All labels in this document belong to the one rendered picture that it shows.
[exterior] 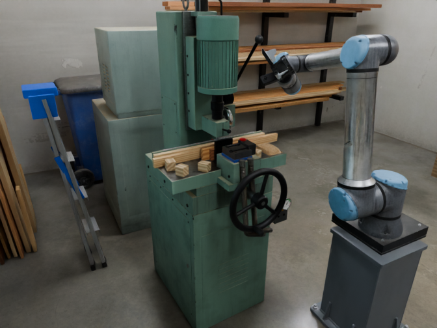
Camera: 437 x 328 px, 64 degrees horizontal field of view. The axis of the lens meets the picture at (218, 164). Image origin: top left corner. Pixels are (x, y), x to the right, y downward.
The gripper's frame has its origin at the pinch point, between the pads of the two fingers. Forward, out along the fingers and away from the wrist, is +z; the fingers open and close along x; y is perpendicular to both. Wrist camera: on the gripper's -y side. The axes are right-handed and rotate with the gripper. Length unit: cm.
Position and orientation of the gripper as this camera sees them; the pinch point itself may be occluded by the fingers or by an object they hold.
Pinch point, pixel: (268, 62)
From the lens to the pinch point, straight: 161.3
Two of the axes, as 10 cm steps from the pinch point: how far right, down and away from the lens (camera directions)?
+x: 3.9, 8.5, -3.5
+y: 8.0, -5.0, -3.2
